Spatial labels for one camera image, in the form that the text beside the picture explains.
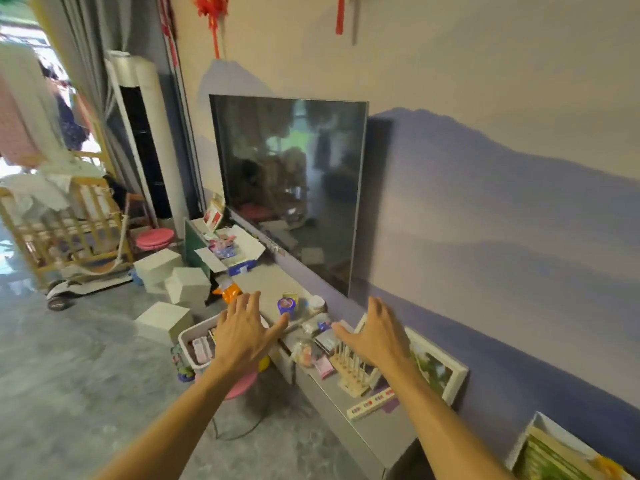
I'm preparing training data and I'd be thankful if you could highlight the small wooden chair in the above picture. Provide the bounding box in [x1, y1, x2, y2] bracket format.
[125, 194, 151, 228]

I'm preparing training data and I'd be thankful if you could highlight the white kick scooter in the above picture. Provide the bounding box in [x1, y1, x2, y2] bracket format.
[45, 194, 146, 311]

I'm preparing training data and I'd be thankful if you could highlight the green seed snack bag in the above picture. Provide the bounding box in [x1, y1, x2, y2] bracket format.
[515, 434, 601, 480]

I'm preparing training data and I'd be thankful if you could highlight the blue hanging garment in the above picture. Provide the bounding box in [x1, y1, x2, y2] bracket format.
[55, 94, 89, 151]

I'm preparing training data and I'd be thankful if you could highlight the white plastic packet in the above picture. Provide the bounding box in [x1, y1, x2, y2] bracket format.
[299, 314, 331, 335]

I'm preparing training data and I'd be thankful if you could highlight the white hanging cloth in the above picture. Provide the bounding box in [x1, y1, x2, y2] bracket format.
[0, 42, 66, 161]

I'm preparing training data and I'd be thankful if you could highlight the white frame colour photo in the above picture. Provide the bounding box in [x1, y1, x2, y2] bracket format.
[352, 314, 469, 407]

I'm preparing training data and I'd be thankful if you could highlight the white red snack pack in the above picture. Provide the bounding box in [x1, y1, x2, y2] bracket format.
[191, 336, 215, 365]

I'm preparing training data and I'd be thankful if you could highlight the pile of colourful packets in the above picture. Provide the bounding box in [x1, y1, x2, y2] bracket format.
[209, 234, 237, 259]

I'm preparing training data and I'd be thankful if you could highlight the person's left forearm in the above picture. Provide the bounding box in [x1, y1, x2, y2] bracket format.
[95, 362, 261, 480]

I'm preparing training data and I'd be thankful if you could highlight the grey flat packet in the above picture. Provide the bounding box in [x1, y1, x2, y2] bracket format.
[315, 327, 342, 355]

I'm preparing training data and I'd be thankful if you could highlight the white storage basket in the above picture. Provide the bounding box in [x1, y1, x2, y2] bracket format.
[177, 312, 271, 375]

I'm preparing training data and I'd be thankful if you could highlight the teal toy bucket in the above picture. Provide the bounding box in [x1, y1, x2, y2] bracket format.
[169, 344, 196, 383]

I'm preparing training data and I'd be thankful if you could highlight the white cloth heap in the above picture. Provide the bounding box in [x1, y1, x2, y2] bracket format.
[0, 159, 106, 221]

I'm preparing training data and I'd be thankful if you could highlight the wooden peg rack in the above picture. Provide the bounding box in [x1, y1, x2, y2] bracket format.
[329, 342, 383, 399]

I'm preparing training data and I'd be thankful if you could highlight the wooden crib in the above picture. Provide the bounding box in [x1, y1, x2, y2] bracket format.
[0, 152, 135, 288]

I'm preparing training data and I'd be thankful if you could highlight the cream wooden bead ruler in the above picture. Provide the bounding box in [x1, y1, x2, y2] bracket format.
[345, 387, 397, 421]

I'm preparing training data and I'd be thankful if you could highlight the orange snack bag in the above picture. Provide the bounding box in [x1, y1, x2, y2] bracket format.
[212, 279, 245, 305]

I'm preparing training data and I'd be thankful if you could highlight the person's left hand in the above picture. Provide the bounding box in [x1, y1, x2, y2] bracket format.
[212, 291, 291, 375]

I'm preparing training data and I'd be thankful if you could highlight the open white cardboard box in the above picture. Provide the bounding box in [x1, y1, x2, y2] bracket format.
[193, 224, 266, 277]

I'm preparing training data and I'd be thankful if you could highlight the black television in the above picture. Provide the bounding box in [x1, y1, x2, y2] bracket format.
[209, 94, 370, 297]

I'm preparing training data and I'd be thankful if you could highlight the red knot hanging ornament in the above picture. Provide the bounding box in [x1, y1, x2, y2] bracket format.
[189, 0, 231, 61]

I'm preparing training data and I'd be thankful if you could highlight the green board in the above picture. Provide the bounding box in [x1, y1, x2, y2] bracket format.
[182, 218, 213, 281]

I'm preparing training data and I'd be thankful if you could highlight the clear plastic bag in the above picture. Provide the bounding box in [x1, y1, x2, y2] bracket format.
[289, 339, 316, 368]

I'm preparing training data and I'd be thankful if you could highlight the person's right forearm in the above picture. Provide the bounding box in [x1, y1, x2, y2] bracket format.
[385, 367, 511, 480]

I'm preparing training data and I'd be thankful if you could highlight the person's right hand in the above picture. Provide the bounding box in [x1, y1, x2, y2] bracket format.
[331, 296, 412, 378]

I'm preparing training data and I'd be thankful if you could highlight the grey curtain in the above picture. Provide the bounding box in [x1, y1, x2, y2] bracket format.
[29, 0, 146, 195]

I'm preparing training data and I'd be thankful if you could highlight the pink checked cloth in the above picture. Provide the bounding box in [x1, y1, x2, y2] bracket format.
[0, 74, 41, 165]

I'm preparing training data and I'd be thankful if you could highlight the red picture frame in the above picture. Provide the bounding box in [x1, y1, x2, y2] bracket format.
[202, 199, 226, 231]

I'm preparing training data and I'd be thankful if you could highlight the black cable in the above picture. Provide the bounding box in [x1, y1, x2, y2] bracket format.
[209, 389, 271, 441]

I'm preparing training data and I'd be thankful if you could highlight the pink round stool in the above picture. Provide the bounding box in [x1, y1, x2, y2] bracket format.
[195, 369, 261, 401]
[135, 228, 176, 251]

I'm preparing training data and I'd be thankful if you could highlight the grey television cabinet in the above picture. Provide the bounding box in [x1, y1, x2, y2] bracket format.
[219, 264, 421, 480]

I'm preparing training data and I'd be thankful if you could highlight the white tower air conditioner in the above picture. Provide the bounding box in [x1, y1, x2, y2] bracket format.
[105, 50, 193, 231]

